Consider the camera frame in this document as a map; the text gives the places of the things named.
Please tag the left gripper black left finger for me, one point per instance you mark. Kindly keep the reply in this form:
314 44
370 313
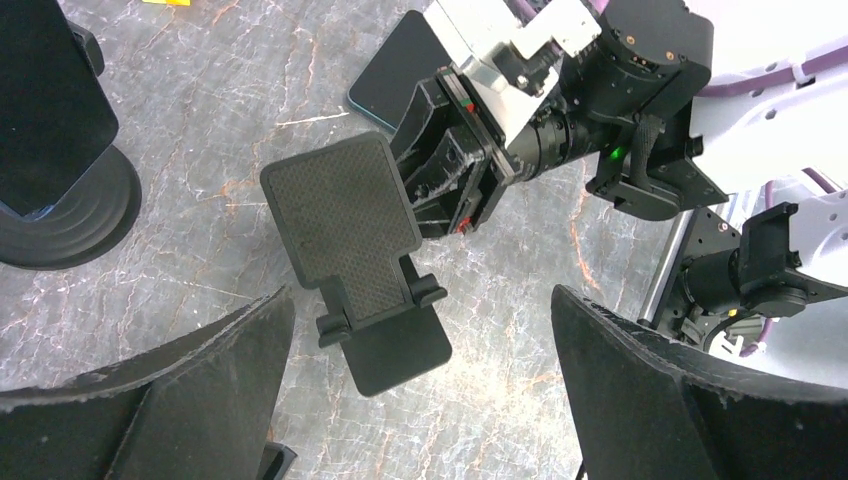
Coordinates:
198 407

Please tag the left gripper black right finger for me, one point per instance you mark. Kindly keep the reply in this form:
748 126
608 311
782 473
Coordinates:
648 407

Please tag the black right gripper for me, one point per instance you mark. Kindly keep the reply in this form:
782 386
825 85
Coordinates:
451 156

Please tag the black folding phone stand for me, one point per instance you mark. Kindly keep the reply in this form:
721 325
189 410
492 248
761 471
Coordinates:
349 232

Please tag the black round base phone stand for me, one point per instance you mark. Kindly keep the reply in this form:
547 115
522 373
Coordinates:
90 219

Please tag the blue edged black phone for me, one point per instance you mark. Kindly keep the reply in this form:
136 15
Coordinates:
55 118

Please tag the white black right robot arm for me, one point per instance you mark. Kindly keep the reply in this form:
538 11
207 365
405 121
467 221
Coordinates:
683 104

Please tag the yellow orange toy block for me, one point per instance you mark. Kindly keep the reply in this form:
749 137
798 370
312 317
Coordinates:
169 2

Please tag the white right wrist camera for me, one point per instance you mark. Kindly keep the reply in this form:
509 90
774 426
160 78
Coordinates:
509 51

